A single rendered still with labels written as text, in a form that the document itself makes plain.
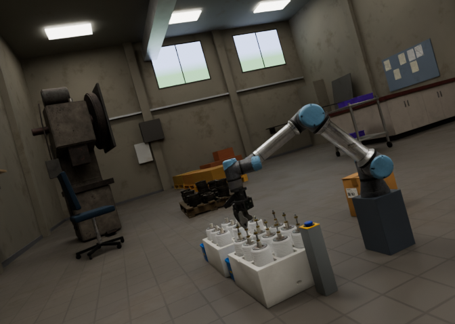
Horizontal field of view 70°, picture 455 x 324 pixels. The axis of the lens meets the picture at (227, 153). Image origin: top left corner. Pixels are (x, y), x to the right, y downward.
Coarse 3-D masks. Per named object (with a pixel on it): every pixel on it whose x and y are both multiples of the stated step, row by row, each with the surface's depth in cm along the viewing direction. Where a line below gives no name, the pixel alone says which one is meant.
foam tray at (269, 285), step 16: (288, 256) 156; (304, 256) 159; (240, 272) 172; (256, 272) 151; (272, 272) 152; (288, 272) 155; (304, 272) 158; (256, 288) 156; (272, 288) 151; (288, 288) 154; (304, 288) 157; (272, 304) 151
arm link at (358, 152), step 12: (312, 108) 160; (300, 120) 164; (312, 120) 160; (324, 120) 161; (324, 132) 163; (336, 132) 162; (336, 144) 165; (348, 144) 162; (360, 144) 163; (360, 156) 162; (372, 156) 160; (384, 156) 159; (372, 168) 159; (384, 168) 159
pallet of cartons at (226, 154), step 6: (222, 150) 1172; (228, 150) 1183; (216, 156) 1178; (222, 156) 1169; (228, 156) 1180; (234, 156) 1171; (240, 156) 1153; (216, 162) 1102; (222, 162) 1115; (204, 168) 1130
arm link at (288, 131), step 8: (296, 120) 175; (288, 128) 177; (296, 128) 175; (304, 128) 176; (272, 136) 180; (280, 136) 177; (288, 136) 177; (264, 144) 179; (272, 144) 177; (280, 144) 178; (256, 152) 179; (264, 152) 177; (272, 152) 178; (264, 160) 180
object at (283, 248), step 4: (272, 240) 165; (284, 240) 160; (288, 240) 160; (272, 244) 162; (276, 244) 160; (280, 244) 159; (284, 244) 159; (288, 244) 160; (276, 248) 160; (280, 248) 159; (284, 248) 159; (288, 248) 159; (292, 248) 162; (276, 252) 161; (280, 252) 159; (284, 252) 159; (288, 252) 159; (292, 252) 161; (276, 256) 162; (280, 256) 160
